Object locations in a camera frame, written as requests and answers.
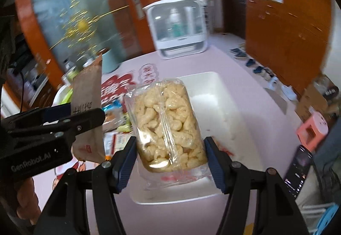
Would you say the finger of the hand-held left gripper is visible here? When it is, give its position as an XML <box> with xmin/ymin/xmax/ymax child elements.
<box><xmin>0</xmin><ymin>104</ymin><xmax>73</xmax><ymax>131</ymax></box>
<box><xmin>8</xmin><ymin>108</ymin><xmax>106</xmax><ymax>145</ymax></box>

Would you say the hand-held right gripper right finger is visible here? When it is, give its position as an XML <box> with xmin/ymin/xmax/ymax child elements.
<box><xmin>204</xmin><ymin>136</ymin><xmax>311</xmax><ymax>235</ymax></box>

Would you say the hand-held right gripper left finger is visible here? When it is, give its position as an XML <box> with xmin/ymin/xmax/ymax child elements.
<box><xmin>35</xmin><ymin>136</ymin><xmax>137</xmax><ymax>235</ymax></box>

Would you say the white red-edged snack packet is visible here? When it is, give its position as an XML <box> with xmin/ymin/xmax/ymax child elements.
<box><xmin>104</xmin><ymin>131</ymin><xmax>131</xmax><ymax>158</ymax></box>

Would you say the kraft brown snack packet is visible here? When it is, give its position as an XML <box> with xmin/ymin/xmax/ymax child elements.
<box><xmin>71</xmin><ymin>54</ymin><xmax>106</xmax><ymax>163</ymax></box>

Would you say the green snack packet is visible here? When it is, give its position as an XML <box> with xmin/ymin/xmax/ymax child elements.
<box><xmin>117</xmin><ymin>122</ymin><xmax>133</xmax><ymax>133</ymax></box>

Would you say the clear puffed snack bag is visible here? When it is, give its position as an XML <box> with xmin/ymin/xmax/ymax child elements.
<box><xmin>124</xmin><ymin>78</ymin><xmax>214</xmax><ymax>190</ymax></box>

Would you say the white plastic bin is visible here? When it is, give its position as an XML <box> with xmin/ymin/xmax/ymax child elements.
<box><xmin>129</xmin><ymin>71</ymin><xmax>264</xmax><ymax>205</ymax></box>

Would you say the person's left hand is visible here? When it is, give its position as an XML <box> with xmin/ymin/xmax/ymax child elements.
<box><xmin>16</xmin><ymin>178</ymin><xmax>43</xmax><ymax>222</ymax></box>

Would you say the green tissue box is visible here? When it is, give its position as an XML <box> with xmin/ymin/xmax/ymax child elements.
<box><xmin>52</xmin><ymin>83</ymin><xmax>74</xmax><ymax>106</ymax></box>

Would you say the blue snack packet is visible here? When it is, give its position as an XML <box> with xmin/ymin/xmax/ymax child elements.
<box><xmin>103</xmin><ymin>100</ymin><xmax>126</xmax><ymax>118</ymax></box>

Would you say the teal canister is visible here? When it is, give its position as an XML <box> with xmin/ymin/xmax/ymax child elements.
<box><xmin>101</xmin><ymin>50</ymin><xmax>120</xmax><ymax>74</ymax></box>

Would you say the black smartphone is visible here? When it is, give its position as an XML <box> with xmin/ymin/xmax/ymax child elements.
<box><xmin>284</xmin><ymin>145</ymin><xmax>313</xmax><ymax>199</ymax></box>

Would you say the gold hanging ornament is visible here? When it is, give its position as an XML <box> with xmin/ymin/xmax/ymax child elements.
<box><xmin>52</xmin><ymin>0</ymin><xmax>126</xmax><ymax>50</ymax></box>

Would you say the pink plastic stool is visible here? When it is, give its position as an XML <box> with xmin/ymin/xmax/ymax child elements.
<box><xmin>297</xmin><ymin>112</ymin><xmax>329</xmax><ymax>150</ymax></box>

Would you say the cardboard box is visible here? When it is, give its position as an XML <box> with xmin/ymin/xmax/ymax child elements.
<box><xmin>294</xmin><ymin>83</ymin><xmax>341</xmax><ymax>123</ymax></box>

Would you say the row of shoes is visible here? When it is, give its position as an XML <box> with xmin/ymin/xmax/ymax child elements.
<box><xmin>230</xmin><ymin>47</ymin><xmax>297</xmax><ymax>101</ymax></box>

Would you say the white countertop dish cabinet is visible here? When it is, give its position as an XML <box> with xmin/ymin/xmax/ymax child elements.
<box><xmin>142</xmin><ymin>0</ymin><xmax>210</xmax><ymax>60</ymax></box>

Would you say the blue plastic stool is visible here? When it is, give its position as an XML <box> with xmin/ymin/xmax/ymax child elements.
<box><xmin>306</xmin><ymin>204</ymin><xmax>341</xmax><ymax>235</ymax></box>

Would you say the white and teal bottle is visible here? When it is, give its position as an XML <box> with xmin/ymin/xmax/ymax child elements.
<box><xmin>170</xmin><ymin>10</ymin><xmax>184</xmax><ymax>39</ymax></box>

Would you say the wooden cabinet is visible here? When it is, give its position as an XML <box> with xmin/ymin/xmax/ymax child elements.
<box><xmin>245</xmin><ymin>0</ymin><xmax>333</xmax><ymax>97</ymax></box>

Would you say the metal door handle plate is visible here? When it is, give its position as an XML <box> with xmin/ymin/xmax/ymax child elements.
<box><xmin>132</xmin><ymin>0</ymin><xmax>143</xmax><ymax>21</ymax></box>

